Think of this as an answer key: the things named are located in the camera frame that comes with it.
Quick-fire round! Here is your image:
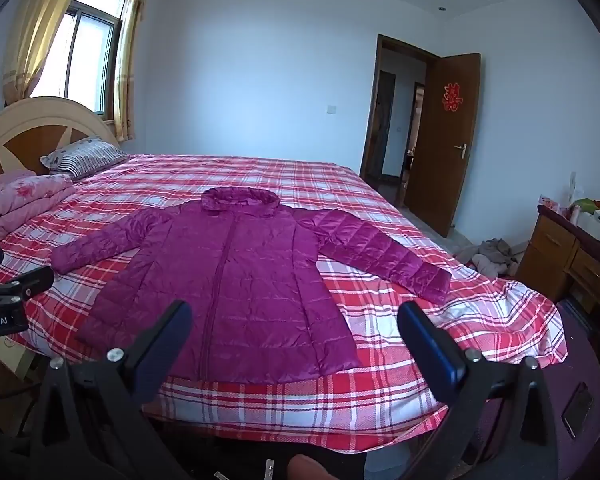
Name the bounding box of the pink floral quilt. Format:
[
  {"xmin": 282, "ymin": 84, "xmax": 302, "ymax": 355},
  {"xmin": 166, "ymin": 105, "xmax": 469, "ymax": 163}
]
[{"xmin": 0, "ymin": 170, "xmax": 76, "ymax": 251}]

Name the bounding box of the brown door frame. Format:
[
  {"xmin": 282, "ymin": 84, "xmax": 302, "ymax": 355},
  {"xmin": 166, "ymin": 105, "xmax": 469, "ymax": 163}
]
[{"xmin": 359, "ymin": 33, "xmax": 438, "ymax": 206}]

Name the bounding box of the brown wooden door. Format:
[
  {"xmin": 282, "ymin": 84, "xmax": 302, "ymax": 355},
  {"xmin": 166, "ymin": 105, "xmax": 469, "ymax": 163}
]
[{"xmin": 404, "ymin": 52, "xmax": 482, "ymax": 238}]

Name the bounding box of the red paper door decoration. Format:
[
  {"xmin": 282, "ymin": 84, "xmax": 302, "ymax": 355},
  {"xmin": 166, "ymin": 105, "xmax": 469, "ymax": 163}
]
[{"xmin": 442, "ymin": 82, "xmax": 464, "ymax": 112}]

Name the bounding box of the red plaid bed sheet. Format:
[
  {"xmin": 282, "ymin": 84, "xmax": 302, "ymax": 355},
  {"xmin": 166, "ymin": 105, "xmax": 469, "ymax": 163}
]
[{"xmin": 0, "ymin": 152, "xmax": 568, "ymax": 448}]

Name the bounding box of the wooden desk with drawers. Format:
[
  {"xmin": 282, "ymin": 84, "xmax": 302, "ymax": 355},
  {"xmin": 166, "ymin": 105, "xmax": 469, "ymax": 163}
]
[{"xmin": 515, "ymin": 205, "xmax": 600, "ymax": 361}]

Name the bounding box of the white plastic bag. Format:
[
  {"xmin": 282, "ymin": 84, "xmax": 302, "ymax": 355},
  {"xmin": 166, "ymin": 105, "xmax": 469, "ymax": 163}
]
[{"xmin": 575, "ymin": 207, "xmax": 600, "ymax": 247}]

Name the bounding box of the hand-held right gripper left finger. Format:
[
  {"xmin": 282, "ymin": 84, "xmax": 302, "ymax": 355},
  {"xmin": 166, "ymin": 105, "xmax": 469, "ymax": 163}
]
[{"xmin": 32, "ymin": 300, "xmax": 193, "ymax": 480}]

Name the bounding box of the pile of clothes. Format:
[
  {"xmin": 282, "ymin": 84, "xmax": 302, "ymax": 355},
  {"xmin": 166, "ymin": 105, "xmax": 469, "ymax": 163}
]
[{"xmin": 455, "ymin": 237, "xmax": 523, "ymax": 277}]

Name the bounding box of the person's right hand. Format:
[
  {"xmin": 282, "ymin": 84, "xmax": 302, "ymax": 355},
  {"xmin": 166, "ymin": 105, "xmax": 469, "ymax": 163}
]
[{"xmin": 286, "ymin": 454, "xmax": 331, "ymax": 480}]

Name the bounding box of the dark purple chair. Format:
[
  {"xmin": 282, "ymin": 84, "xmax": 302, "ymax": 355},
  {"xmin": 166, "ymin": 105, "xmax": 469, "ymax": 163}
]
[{"xmin": 472, "ymin": 297, "xmax": 600, "ymax": 480}]

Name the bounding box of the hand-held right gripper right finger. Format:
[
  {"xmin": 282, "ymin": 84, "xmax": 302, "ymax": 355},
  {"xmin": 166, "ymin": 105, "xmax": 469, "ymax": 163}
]
[{"xmin": 396, "ymin": 301, "xmax": 573, "ymax": 480}]

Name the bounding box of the striped pillow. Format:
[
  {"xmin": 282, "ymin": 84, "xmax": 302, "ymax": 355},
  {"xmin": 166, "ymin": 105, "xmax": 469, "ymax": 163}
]
[{"xmin": 40, "ymin": 137, "xmax": 129, "ymax": 181}]

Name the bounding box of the purple quilted down jacket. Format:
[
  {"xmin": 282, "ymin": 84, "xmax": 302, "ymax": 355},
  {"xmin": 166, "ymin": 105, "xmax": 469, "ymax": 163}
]
[{"xmin": 50, "ymin": 186, "xmax": 452, "ymax": 386}]

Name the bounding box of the cream and brown wooden headboard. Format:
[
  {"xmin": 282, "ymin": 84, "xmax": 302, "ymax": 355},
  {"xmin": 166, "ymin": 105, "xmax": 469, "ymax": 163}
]
[{"xmin": 0, "ymin": 96, "xmax": 126, "ymax": 188}]

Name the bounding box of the window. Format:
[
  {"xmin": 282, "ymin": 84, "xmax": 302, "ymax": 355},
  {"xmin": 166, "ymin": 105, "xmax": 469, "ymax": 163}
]
[{"xmin": 27, "ymin": 0, "xmax": 136, "ymax": 126}]

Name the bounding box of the black smartphone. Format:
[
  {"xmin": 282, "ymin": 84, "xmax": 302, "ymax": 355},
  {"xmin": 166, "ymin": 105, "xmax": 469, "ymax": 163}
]
[{"xmin": 562, "ymin": 382, "xmax": 594, "ymax": 438}]

